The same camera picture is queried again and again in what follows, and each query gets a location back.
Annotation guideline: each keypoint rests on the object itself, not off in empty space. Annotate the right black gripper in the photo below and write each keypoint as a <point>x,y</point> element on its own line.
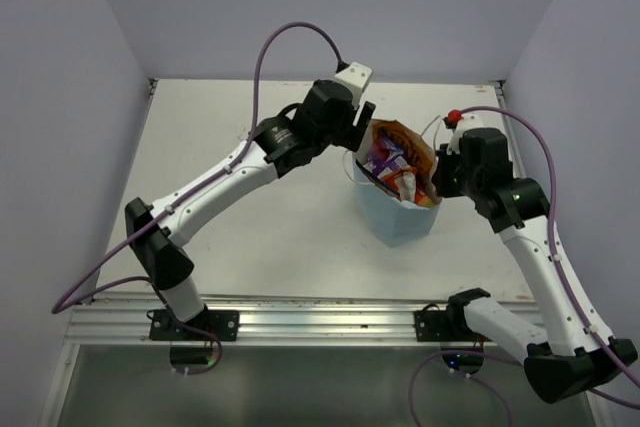
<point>443,188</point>

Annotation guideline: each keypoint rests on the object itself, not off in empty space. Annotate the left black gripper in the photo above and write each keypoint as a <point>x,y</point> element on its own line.
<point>352,134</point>

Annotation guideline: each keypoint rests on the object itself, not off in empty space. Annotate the yellow Kettle chips bag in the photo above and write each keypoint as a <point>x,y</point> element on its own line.
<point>420,155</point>

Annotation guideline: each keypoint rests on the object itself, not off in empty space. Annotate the orange snack packet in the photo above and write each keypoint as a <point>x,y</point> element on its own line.
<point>407,186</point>

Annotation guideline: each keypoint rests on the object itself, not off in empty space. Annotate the purple snack packet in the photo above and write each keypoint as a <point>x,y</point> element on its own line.
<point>384,158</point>

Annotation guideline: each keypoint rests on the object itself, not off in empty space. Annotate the light blue paper bag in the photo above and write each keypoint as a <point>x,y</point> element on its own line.
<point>392,221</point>

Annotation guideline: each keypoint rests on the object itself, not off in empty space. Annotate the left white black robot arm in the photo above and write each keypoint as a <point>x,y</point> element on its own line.
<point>161,229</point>

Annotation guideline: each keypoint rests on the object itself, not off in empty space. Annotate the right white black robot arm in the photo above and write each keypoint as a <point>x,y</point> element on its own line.
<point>574,350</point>

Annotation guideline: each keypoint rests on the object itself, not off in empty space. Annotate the red emergency knob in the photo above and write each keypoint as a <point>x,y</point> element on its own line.
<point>452,119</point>

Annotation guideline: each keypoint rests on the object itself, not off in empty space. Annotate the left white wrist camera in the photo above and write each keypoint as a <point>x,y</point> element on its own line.
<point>356,78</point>

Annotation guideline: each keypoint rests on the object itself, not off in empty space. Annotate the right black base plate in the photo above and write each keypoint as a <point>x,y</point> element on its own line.
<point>433,324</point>

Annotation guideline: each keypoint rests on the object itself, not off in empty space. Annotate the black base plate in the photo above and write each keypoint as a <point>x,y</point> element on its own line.
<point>433,324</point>
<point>223,324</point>

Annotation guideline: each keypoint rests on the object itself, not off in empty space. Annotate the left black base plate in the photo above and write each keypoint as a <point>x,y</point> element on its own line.
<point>223,324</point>

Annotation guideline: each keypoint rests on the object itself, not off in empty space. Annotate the aluminium mounting rail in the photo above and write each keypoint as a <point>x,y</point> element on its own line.
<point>123,318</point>

